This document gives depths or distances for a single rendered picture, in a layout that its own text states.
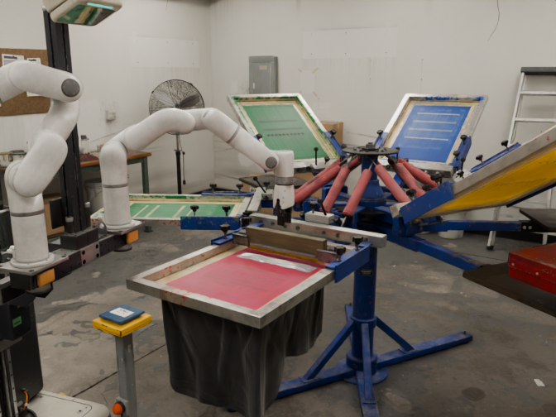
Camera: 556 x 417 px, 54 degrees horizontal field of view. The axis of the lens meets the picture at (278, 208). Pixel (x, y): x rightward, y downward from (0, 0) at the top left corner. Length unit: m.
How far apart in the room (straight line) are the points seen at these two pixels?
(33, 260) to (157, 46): 5.42
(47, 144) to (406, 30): 5.14
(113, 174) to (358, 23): 4.88
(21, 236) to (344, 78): 5.30
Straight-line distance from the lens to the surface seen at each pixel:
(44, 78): 1.68
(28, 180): 1.68
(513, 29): 6.08
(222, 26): 7.64
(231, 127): 2.10
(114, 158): 2.07
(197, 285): 2.01
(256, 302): 1.86
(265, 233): 2.30
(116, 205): 2.11
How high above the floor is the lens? 1.70
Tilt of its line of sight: 14 degrees down
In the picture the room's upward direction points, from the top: straight up
